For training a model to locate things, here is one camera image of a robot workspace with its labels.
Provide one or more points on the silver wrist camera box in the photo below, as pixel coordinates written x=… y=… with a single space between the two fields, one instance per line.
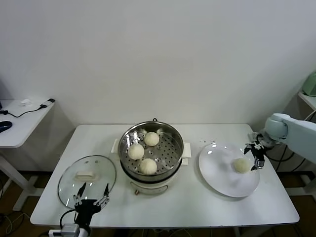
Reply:
x=253 y=136
x=70 y=229

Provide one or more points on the small white object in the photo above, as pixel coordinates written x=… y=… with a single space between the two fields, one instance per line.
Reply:
x=26 y=101

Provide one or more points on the white table with slanted leg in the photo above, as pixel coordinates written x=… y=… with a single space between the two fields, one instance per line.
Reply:
x=308 y=100

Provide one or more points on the cream electric cooking pot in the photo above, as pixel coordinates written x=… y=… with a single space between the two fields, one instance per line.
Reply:
x=148 y=188

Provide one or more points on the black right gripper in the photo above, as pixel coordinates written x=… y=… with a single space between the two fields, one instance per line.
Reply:
x=258 y=151

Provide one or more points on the white round plate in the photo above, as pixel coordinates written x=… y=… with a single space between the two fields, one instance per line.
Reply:
x=212 y=177

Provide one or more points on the scattered dark crumbs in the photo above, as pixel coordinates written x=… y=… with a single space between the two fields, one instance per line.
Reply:
x=206 y=141

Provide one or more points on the pale green appliance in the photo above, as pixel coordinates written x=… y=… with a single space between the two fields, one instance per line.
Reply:
x=310 y=85

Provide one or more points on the white steamed baozi bun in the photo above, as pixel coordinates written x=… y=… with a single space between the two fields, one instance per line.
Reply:
x=148 y=166
x=151 y=138
x=136 y=151
x=242 y=165

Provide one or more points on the glass pot lid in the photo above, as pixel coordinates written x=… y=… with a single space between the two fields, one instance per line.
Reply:
x=74 y=170

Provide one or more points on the pale right robot arm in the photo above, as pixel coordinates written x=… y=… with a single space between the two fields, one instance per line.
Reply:
x=296 y=133

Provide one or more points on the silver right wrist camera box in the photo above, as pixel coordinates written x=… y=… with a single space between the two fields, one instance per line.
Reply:
x=253 y=136

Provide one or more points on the perforated steel steamer basket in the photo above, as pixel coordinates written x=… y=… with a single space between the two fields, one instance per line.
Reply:
x=170 y=155

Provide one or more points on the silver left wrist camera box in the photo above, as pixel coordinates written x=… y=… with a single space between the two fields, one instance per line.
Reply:
x=70 y=229

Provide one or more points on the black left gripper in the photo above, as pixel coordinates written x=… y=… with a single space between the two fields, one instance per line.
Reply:
x=86 y=209

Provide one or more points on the white side table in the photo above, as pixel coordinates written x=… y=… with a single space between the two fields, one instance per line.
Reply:
x=24 y=128

